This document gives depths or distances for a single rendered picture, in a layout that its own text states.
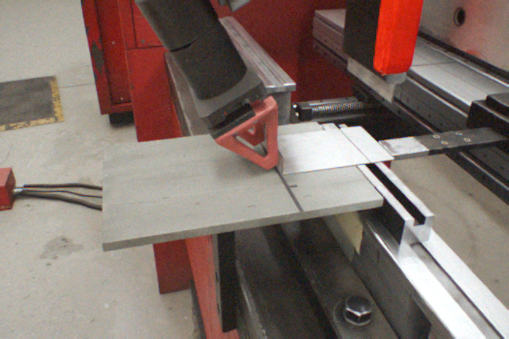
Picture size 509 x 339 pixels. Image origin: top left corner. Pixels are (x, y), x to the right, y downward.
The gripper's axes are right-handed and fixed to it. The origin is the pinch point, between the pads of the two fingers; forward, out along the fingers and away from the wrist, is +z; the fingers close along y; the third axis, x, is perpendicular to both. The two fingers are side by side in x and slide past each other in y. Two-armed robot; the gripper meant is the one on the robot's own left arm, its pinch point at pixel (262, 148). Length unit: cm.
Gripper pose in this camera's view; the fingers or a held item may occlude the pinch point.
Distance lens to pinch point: 51.7
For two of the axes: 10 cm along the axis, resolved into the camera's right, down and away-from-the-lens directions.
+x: -8.6, 5.1, 0.5
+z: 4.5, 7.0, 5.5
